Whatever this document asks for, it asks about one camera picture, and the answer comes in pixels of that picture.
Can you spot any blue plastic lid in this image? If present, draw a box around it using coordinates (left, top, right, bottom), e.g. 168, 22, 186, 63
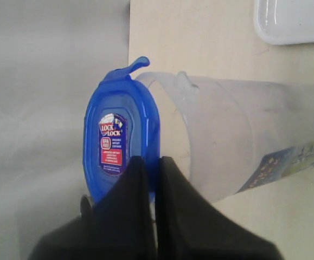
82, 56, 161, 203

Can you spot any white rectangular plastic tray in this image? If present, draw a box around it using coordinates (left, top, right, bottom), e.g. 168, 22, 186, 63
253, 0, 314, 46

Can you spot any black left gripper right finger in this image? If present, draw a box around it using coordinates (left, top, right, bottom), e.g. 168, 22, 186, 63
156, 157, 283, 259

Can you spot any clear tall plastic container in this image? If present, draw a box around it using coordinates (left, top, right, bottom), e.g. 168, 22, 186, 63
137, 72, 314, 203

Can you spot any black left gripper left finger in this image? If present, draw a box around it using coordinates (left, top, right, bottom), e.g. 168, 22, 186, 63
29, 157, 157, 259

